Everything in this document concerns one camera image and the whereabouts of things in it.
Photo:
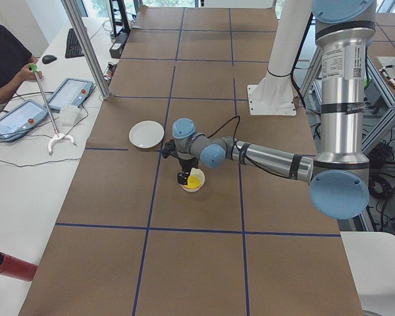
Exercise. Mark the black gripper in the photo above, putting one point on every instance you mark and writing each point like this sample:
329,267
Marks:
187,164

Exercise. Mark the yellow lemon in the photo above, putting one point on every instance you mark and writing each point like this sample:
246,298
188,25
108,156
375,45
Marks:
193,183

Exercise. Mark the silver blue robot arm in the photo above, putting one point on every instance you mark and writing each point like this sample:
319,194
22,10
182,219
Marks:
338,174

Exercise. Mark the white bowl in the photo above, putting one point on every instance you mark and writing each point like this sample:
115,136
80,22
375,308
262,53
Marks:
198,173

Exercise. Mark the white plate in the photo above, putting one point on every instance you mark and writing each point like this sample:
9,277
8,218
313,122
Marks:
146,134

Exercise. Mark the brown paper table cover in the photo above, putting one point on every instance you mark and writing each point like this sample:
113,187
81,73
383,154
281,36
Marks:
130,241

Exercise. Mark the reacher grabber tool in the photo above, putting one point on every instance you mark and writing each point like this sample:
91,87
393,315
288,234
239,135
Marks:
58,136

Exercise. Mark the far teach pendant tablet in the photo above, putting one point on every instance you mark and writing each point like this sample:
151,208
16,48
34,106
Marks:
72,91

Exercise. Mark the teach pendant tablet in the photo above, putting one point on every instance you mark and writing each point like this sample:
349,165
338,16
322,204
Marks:
72,91
18,122

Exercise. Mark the black power box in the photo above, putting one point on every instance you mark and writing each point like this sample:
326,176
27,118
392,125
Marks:
118,46

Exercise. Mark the black keyboard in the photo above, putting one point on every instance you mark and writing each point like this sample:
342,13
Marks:
73,47

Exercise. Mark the near teach pendant tablet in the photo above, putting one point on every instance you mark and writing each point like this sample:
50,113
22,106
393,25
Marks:
18,122

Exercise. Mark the black computer mouse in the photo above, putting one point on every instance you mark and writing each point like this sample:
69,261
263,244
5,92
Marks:
47,59

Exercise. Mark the red cylinder tube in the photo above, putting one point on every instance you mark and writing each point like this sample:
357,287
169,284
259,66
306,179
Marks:
16,268

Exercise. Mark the person in black shirt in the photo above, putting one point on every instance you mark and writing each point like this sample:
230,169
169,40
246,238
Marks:
15,61

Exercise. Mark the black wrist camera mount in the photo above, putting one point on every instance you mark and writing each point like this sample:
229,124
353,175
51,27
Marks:
169,150

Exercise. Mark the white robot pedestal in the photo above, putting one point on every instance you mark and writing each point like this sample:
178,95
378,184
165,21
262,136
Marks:
274,95

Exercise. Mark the aluminium frame post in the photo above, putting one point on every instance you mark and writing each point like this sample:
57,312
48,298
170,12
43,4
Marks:
73,13

